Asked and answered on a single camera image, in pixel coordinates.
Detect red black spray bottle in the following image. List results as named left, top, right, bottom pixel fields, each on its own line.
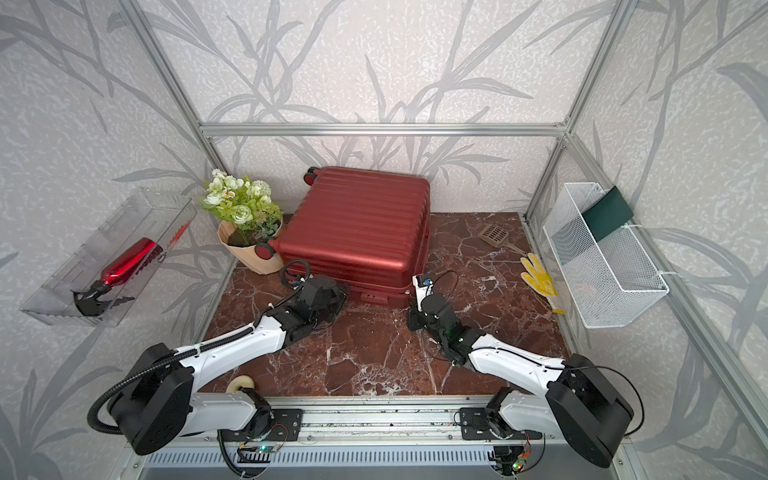
left=73, top=237, right=165, bottom=317

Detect red hard-shell suitcase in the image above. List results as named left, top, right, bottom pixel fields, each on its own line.
left=256, top=167, right=431, bottom=309

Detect dark green card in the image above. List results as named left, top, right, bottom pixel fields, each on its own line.
left=582, top=186, right=634, bottom=242

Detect clear plastic wall bin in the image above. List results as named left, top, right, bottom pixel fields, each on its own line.
left=20, top=188, right=196, bottom=327

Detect beige flower pot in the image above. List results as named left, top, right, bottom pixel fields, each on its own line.
left=218, top=221, right=284, bottom=275

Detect cream tape roll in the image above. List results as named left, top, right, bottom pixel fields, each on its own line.
left=226, top=375, right=255, bottom=393

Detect aluminium cage frame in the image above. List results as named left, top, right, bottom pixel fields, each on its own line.
left=117, top=1, right=767, bottom=447

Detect yellow rubber glove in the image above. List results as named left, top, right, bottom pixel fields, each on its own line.
left=520, top=253, right=566, bottom=315

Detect white wire mesh basket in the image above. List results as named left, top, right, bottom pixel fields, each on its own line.
left=544, top=182, right=669, bottom=329

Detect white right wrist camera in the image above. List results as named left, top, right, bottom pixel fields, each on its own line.
left=412, top=273, right=434, bottom=311

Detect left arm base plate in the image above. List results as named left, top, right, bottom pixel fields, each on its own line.
left=219, top=409, right=304, bottom=443

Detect black corrugated cable hose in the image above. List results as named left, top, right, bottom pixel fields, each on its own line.
left=86, top=259, right=312, bottom=436

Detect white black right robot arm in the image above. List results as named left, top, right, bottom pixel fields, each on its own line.
left=407, top=293, right=634, bottom=468

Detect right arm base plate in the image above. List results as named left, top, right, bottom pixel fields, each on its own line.
left=452, top=407, right=543, bottom=442

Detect brown slotted litter scoop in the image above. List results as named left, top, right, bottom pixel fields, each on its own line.
left=478, top=224, right=527, bottom=256

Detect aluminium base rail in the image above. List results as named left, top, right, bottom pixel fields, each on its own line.
left=122, top=394, right=631, bottom=448

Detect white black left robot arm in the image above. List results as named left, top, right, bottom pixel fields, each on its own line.
left=102, top=275, right=347, bottom=455

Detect white flowers green plant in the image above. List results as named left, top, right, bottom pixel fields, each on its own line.
left=200, top=169, right=283, bottom=247

